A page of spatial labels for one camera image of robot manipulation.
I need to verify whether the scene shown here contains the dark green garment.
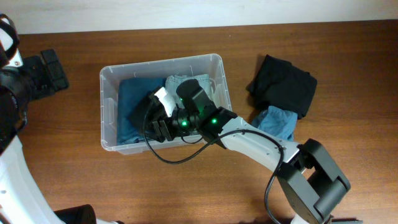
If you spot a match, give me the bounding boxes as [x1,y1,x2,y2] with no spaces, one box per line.
[127,93,164,134]

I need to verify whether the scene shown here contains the dark blue jeans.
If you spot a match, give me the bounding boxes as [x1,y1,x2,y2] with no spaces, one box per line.
[116,77,165,146]

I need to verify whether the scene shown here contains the light grey jeans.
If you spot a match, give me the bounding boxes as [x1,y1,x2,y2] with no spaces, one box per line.
[165,74,213,108]

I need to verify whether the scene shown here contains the clear plastic storage bin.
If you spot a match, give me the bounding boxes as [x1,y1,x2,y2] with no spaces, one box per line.
[99,54,232,155]

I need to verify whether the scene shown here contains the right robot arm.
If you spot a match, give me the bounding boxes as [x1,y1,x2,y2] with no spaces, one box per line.
[142,80,351,223]

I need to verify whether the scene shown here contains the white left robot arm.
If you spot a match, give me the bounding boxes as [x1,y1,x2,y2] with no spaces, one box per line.
[1,14,102,223]

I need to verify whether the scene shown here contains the light blue crumpled cloth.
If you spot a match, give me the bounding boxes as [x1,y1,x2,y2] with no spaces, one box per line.
[251,106,298,141]

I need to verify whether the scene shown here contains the black folded garment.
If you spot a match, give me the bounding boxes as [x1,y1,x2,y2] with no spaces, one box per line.
[246,55,318,119]

